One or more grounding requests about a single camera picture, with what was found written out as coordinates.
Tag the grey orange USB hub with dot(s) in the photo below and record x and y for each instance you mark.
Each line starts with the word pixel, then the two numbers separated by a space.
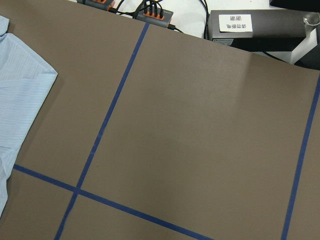
pixel 151 11

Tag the light blue button shirt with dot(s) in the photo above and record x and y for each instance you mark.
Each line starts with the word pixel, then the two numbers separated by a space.
pixel 25 81

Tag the black box with label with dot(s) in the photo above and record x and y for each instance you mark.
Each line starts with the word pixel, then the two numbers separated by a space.
pixel 261 30

